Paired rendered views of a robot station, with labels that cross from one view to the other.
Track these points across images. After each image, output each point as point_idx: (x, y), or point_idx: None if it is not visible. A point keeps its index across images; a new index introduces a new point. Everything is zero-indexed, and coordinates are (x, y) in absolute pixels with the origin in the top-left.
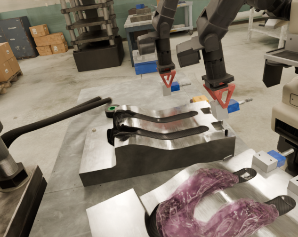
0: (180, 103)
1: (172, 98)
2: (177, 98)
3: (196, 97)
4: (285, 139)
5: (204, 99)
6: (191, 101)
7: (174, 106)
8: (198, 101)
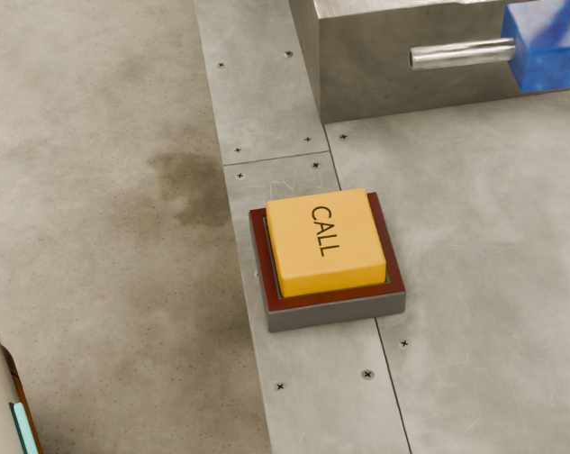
0: (488, 318)
1: None
2: (518, 401)
3: (353, 247)
4: None
5: (297, 204)
6: (393, 260)
7: (539, 285)
8: (343, 193)
